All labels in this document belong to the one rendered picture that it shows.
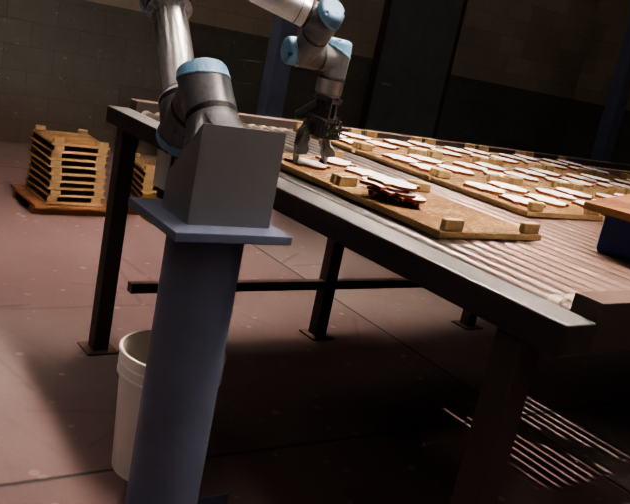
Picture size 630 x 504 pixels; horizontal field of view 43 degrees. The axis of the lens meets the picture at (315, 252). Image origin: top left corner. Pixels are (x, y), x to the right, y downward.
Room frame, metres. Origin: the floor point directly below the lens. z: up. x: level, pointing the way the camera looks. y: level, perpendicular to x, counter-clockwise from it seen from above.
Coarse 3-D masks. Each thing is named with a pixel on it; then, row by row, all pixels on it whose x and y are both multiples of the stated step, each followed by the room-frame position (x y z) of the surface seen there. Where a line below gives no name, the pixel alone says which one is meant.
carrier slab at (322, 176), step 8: (288, 168) 2.19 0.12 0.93; (296, 168) 2.17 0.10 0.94; (304, 168) 2.20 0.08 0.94; (336, 168) 2.33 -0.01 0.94; (344, 168) 2.36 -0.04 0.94; (304, 176) 2.12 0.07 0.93; (312, 176) 2.09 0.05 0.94; (320, 176) 2.12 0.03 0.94; (328, 176) 2.14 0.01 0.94; (320, 184) 2.06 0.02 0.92; (328, 184) 2.03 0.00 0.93; (360, 184) 2.12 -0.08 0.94
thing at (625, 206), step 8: (592, 200) 1.94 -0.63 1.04; (600, 200) 1.97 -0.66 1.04; (608, 200) 2.00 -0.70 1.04; (616, 200) 2.04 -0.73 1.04; (624, 200) 2.08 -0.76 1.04; (584, 208) 1.89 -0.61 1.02; (592, 208) 1.88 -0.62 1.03; (600, 208) 1.87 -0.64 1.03; (608, 208) 1.86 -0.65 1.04; (616, 208) 1.87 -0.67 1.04; (624, 208) 1.91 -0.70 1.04; (616, 216) 1.85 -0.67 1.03; (624, 216) 1.84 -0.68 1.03
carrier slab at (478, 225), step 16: (336, 192) 2.00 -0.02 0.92; (352, 192) 1.97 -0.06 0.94; (368, 192) 2.02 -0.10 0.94; (416, 192) 2.18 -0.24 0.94; (384, 208) 1.85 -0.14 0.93; (400, 208) 1.88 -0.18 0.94; (416, 208) 1.93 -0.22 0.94; (432, 208) 1.97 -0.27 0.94; (448, 208) 2.02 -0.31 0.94; (464, 208) 2.07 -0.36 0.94; (416, 224) 1.76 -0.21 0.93; (432, 224) 1.76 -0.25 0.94; (464, 224) 1.84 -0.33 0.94; (480, 224) 1.89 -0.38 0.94; (496, 224) 1.93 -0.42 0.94; (512, 224) 1.98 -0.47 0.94
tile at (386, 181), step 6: (372, 180) 1.94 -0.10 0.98; (378, 180) 1.93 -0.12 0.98; (384, 180) 1.93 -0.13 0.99; (390, 180) 1.95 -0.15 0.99; (396, 180) 1.97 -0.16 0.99; (402, 180) 2.00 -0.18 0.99; (384, 186) 1.89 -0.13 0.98; (390, 186) 1.90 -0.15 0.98; (396, 186) 1.90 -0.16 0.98; (402, 186) 1.90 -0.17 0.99; (408, 186) 1.92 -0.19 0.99; (414, 186) 1.94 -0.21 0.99
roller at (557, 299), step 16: (144, 112) 2.87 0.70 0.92; (288, 176) 2.11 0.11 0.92; (320, 192) 1.98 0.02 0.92; (352, 208) 1.87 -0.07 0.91; (384, 224) 1.77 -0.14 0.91; (432, 240) 1.67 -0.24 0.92; (464, 256) 1.58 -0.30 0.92; (496, 272) 1.50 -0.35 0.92; (528, 288) 1.44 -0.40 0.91; (560, 304) 1.37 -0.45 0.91
